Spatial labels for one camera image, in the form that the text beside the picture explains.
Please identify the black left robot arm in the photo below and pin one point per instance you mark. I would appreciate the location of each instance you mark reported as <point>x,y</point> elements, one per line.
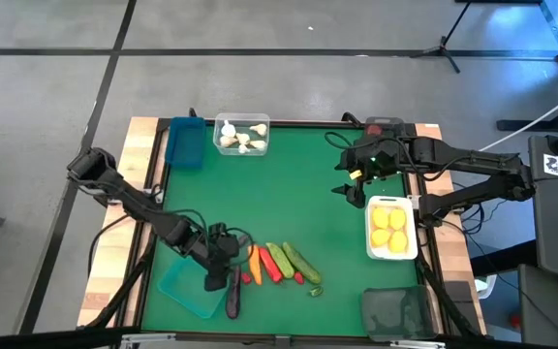
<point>133,201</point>

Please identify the yellow tape tag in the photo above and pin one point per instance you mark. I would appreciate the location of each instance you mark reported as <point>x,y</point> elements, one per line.
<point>355,175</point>

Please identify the black tripod stand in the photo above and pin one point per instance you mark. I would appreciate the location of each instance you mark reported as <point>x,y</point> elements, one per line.
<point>443,48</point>

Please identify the dark green cucumber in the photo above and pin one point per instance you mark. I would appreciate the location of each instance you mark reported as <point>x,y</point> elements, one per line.
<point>302,263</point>

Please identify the smoked translucent plastic basket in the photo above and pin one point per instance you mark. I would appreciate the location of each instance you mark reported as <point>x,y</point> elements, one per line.
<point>393,127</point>
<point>397,312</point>

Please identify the clear plastic basket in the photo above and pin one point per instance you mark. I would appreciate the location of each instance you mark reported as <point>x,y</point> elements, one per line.
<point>241,118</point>

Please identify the long orange pepper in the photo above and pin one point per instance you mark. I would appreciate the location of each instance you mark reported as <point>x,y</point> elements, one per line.
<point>256,264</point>

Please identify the dark purple eggplant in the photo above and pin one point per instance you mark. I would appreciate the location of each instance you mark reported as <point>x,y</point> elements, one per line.
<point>233,295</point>

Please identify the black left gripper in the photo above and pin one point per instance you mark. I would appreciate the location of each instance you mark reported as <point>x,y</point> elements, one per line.
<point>221,247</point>

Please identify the dark grey equipment box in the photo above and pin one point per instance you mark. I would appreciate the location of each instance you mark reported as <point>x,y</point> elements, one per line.
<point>545,310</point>

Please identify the small green bell pepper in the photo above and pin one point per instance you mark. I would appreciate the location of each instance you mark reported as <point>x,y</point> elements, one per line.
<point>316,291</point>

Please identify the long red pepper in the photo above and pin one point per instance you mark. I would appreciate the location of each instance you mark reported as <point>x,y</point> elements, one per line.
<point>270,264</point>

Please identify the small red bell pepper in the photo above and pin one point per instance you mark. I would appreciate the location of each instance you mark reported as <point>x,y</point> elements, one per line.
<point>246,278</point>
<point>299,278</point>

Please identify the dark blue plastic basket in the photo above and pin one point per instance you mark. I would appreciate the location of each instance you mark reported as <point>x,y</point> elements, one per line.
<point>184,143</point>

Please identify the teal plastic basket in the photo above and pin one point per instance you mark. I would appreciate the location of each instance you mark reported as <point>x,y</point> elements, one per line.
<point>187,291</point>

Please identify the light green cucumber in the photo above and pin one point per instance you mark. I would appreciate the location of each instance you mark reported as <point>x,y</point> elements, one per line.
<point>280,260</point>

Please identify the white plastic basket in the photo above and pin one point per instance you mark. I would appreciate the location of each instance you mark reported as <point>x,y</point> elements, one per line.
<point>391,256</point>

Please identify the yellow lemon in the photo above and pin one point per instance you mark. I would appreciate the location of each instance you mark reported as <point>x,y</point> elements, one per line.
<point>398,241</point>
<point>380,237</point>
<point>380,217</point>
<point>397,219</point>

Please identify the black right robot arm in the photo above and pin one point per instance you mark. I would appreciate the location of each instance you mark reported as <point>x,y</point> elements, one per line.
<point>477,162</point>

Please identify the green table mat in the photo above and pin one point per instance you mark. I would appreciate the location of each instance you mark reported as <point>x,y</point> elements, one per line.
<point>284,203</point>

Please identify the black floor stand base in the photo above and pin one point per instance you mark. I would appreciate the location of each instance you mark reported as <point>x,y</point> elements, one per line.
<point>526,125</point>

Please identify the small white garlic bulb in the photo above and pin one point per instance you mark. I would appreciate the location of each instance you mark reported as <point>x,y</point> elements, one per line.
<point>243,149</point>

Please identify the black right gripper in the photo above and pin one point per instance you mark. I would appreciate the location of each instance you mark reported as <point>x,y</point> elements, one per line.
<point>381,157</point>

